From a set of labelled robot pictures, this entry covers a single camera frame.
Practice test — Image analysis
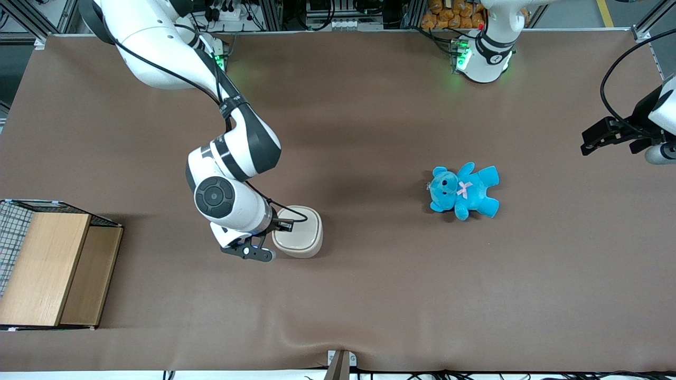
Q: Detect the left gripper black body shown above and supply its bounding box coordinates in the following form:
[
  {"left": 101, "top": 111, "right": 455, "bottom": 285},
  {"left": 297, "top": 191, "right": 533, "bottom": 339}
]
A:
[{"left": 615, "top": 87, "right": 665, "bottom": 142}]

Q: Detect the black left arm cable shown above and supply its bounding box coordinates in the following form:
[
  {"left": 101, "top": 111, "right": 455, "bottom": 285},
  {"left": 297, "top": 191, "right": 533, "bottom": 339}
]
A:
[{"left": 600, "top": 27, "right": 676, "bottom": 139}]

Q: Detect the orange packaged goods pile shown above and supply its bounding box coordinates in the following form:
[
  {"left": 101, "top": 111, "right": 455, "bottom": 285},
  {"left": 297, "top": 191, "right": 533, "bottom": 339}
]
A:
[{"left": 420, "top": 0, "right": 487, "bottom": 31}]

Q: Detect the beige trash can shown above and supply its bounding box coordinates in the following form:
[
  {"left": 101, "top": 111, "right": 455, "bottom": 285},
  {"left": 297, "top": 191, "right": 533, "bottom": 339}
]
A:
[{"left": 271, "top": 205, "right": 324, "bottom": 259}]

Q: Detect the brown table mat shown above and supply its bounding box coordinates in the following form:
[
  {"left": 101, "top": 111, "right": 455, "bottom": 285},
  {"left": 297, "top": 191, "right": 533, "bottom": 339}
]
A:
[{"left": 0, "top": 29, "right": 676, "bottom": 373}]

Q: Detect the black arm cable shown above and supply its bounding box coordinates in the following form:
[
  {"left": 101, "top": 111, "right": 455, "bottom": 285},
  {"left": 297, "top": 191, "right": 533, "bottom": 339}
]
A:
[
  {"left": 79, "top": 0, "right": 310, "bottom": 223},
  {"left": 600, "top": 27, "right": 676, "bottom": 139}
]

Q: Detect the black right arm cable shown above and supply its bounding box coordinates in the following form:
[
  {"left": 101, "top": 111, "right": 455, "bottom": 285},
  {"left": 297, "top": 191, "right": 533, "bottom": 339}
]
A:
[{"left": 79, "top": 0, "right": 310, "bottom": 223}]

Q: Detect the wooden shelf with wire mesh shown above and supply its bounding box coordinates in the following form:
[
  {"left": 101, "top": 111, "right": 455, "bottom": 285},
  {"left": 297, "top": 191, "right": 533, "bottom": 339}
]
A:
[{"left": 0, "top": 198, "right": 124, "bottom": 331}]

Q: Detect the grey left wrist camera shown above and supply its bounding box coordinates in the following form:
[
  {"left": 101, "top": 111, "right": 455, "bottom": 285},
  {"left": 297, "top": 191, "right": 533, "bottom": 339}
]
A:
[{"left": 644, "top": 141, "right": 676, "bottom": 166}]

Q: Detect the white power strip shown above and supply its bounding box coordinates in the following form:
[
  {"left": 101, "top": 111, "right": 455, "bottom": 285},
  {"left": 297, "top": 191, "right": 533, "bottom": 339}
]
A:
[{"left": 209, "top": 4, "right": 250, "bottom": 23}]

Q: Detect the metal table edge bracket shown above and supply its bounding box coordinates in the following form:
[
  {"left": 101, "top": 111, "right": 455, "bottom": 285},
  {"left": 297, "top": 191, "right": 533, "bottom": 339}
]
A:
[{"left": 323, "top": 349, "right": 358, "bottom": 380}]

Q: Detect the blue plush teddy bear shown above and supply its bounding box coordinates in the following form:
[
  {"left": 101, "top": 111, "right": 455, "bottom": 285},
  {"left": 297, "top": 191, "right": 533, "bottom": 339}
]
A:
[{"left": 427, "top": 161, "right": 501, "bottom": 221}]

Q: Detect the aluminium frame rail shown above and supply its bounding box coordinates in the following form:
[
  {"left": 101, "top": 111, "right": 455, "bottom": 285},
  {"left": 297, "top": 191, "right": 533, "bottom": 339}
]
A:
[{"left": 32, "top": 24, "right": 650, "bottom": 39}]

